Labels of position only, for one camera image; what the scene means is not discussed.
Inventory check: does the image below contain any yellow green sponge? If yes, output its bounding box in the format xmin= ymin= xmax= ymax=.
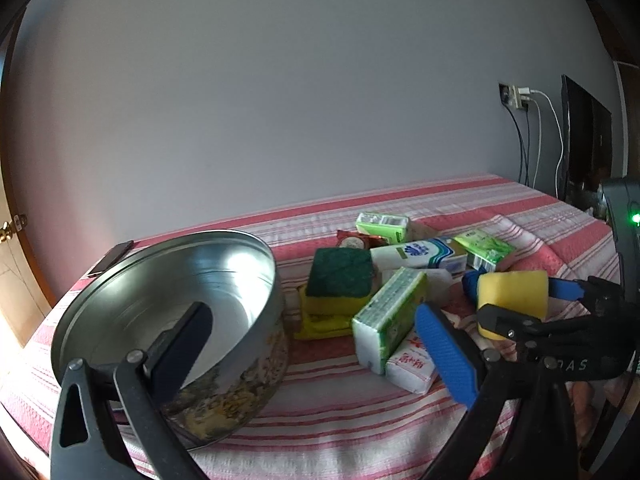
xmin=294 ymin=247 xmax=376 ymax=340
xmin=477 ymin=270 xmax=549 ymax=321

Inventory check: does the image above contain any blue cloth bundle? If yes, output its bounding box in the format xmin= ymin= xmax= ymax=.
xmin=461 ymin=268 xmax=487 ymax=306

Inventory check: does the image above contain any white blue Vinda tissue pack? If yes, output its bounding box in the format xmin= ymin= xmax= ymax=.
xmin=370 ymin=237 xmax=468 ymax=275

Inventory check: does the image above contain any white red tissue pack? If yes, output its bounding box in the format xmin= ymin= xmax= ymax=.
xmin=385 ymin=328 xmax=437 ymax=394

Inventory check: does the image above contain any green tea tissue pack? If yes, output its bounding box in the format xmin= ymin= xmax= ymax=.
xmin=352 ymin=268 xmax=427 ymax=375

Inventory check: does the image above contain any green barcode tissue pack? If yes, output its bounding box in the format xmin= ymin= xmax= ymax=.
xmin=355 ymin=211 xmax=410 ymax=244

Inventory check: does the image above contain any round metal tin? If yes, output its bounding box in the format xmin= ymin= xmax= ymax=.
xmin=51 ymin=230 xmax=288 ymax=448

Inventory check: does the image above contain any wooden door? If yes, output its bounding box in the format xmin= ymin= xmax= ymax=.
xmin=1 ymin=11 xmax=55 ymax=348

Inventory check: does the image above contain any black television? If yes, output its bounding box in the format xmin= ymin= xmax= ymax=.
xmin=560 ymin=75 xmax=613 ymax=210

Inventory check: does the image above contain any black smartphone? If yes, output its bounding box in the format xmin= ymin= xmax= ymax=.
xmin=87 ymin=240 xmax=134 ymax=278

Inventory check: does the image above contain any red striped bedspread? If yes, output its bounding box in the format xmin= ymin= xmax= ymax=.
xmin=0 ymin=173 xmax=626 ymax=480

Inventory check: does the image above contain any red snack packet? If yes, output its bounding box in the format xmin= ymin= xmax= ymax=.
xmin=336 ymin=230 xmax=388 ymax=250

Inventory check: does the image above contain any white charger cable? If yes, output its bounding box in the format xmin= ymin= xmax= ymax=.
xmin=529 ymin=88 xmax=566 ymax=196

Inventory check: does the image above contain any white wall power strip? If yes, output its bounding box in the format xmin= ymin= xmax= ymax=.
xmin=498 ymin=84 xmax=530 ymax=110

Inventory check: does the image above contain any black power cable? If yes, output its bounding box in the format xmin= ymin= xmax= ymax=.
xmin=504 ymin=104 xmax=533 ymax=188

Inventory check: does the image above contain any brass door handle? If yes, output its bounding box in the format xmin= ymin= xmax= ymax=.
xmin=0 ymin=214 xmax=28 ymax=243

